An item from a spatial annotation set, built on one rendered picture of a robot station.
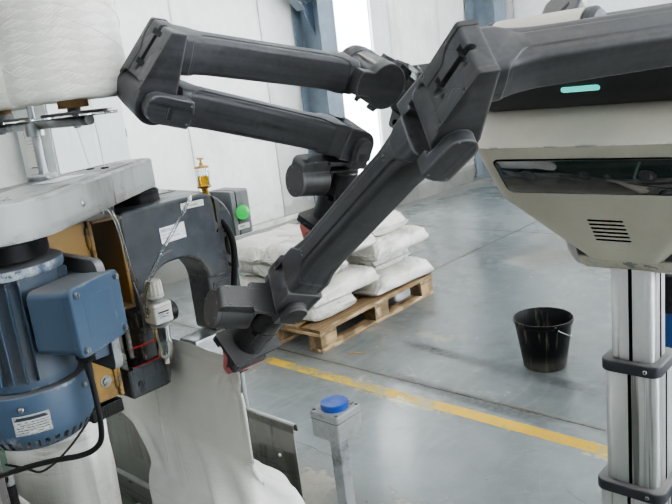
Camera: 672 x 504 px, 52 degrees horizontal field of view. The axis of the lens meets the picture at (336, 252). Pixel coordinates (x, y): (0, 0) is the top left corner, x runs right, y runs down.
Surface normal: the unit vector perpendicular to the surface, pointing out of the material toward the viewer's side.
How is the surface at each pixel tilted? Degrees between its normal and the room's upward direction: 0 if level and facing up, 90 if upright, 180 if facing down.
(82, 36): 90
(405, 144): 72
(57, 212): 90
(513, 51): 46
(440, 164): 136
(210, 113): 111
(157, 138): 90
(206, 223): 90
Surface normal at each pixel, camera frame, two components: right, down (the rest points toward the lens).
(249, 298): 0.42, -0.55
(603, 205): -0.44, 0.81
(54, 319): -0.31, 0.26
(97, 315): 0.95, -0.04
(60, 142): 0.74, 0.07
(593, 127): -0.52, -0.58
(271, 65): 0.57, 0.46
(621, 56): 0.22, 0.81
